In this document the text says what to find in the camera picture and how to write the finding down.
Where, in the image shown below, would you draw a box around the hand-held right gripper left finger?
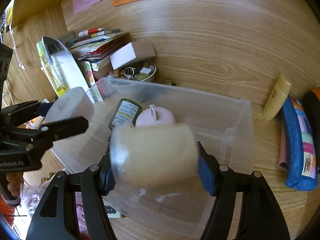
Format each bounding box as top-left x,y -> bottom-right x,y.
25,152 -> 118,240

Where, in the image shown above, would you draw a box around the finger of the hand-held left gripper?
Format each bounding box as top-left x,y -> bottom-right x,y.
12,116 -> 89,156
0,100 -> 54,130

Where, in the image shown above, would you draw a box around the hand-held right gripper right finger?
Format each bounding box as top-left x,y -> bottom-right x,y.
197,141 -> 292,240

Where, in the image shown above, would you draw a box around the white mahjong tile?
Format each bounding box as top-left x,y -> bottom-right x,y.
104,200 -> 123,218

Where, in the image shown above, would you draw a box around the cream candle jar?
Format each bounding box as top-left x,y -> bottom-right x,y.
109,124 -> 200,188

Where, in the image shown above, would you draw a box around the clear plastic storage box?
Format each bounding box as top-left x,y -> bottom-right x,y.
51,77 -> 255,234

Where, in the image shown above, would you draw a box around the wooden desktop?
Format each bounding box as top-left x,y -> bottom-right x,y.
15,27 -> 320,240

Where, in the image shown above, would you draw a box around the person's left hand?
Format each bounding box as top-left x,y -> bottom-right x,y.
5,172 -> 24,202

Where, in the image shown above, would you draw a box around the yellow-green bottle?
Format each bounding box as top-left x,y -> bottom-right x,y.
36,41 -> 69,98

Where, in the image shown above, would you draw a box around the white paper sheets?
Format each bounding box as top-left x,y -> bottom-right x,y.
41,36 -> 90,103

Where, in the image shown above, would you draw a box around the macaron print box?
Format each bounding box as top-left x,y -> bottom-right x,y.
79,60 -> 97,85

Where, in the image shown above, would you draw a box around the dark green labelled jar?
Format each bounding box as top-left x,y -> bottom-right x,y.
107,98 -> 143,130

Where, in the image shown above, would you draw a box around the pink candle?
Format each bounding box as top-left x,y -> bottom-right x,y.
135,104 -> 175,128

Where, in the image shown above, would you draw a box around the stack of books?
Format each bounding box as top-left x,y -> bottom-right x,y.
67,27 -> 130,79

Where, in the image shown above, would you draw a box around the white cardboard box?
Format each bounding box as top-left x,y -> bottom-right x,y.
109,42 -> 157,70

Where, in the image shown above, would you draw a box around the white bowl of trinkets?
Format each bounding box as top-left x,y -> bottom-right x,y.
107,61 -> 157,83

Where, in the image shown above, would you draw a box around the blue patchwork pencil case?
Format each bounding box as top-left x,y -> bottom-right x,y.
281,96 -> 319,188

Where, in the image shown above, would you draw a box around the pale yellow tube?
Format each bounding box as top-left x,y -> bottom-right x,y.
262,74 -> 292,121

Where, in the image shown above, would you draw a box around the pink rope in plastic bag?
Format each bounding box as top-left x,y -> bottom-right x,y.
20,175 -> 92,240

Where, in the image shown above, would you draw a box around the white cable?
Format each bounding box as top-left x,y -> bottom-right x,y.
9,25 -> 27,70

